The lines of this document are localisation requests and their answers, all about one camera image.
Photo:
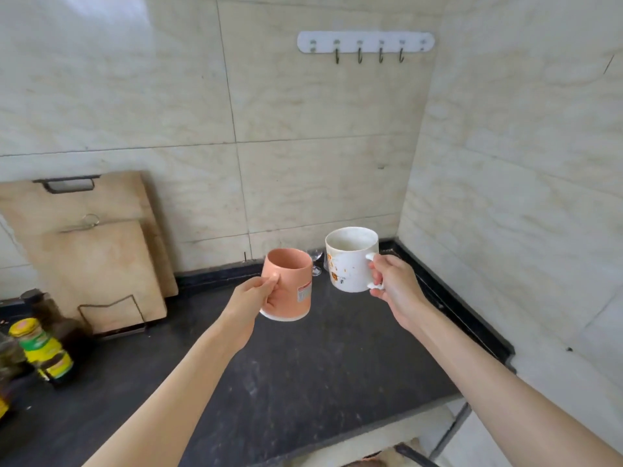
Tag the person's left hand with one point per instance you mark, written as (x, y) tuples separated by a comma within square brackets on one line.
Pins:
[(248, 306)]

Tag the person's right hand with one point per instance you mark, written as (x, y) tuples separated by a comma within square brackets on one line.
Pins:
[(399, 286)]

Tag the pink ceramic mug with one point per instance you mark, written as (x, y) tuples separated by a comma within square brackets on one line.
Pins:
[(292, 282)]

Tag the white printed ceramic mug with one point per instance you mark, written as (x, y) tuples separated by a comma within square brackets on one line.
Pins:
[(348, 267)]

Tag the wine glass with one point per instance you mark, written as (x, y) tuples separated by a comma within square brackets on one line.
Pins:
[(316, 257)]

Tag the person's right forearm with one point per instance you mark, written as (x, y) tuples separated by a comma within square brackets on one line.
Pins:
[(511, 398)]

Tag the person's left forearm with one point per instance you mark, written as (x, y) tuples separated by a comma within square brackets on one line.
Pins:
[(170, 403)]

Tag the black stone countertop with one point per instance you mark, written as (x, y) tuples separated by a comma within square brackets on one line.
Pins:
[(316, 384)]

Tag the small wooden cutting board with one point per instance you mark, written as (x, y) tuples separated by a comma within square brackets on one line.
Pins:
[(92, 267)]

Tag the large wooden cutting board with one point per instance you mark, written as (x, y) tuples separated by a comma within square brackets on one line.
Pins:
[(121, 199)]

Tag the dark sauce bottle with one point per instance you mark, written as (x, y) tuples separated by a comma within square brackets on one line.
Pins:
[(63, 325)]

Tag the bottle yellow green label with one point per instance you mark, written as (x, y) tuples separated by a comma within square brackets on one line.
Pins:
[(41, 350)]

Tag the dark bottle yellow label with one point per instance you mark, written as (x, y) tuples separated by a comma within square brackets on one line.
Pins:
[(12, 379)]

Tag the white wall hook rail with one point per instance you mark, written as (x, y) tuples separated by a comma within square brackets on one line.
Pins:
[(365, 41)]

